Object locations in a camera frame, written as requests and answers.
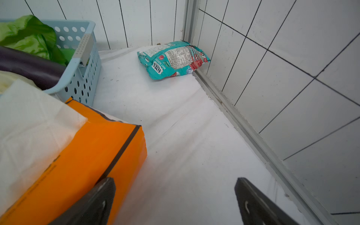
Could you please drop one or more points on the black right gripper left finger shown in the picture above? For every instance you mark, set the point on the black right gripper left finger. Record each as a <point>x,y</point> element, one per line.
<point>93,208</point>

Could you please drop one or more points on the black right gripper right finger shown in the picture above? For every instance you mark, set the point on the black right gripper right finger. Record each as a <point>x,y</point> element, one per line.
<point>256,208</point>

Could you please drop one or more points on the orange tissue pack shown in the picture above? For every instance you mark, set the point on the orange tissue pack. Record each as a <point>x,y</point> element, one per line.
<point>53,153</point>

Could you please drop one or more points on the green lettuce toy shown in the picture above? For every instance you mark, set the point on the green lettuce toy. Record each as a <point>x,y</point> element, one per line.
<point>28,34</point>

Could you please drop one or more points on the light blue plastic basket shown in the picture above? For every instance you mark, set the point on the light blue plastic basket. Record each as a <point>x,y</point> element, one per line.
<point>80,78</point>

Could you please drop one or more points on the teal snack bag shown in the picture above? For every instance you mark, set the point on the teal snack bag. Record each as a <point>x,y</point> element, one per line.
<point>172,59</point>

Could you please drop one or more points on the purple eggplant toy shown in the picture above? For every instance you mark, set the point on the purple eggplant toy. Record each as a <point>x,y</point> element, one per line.
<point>44,73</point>

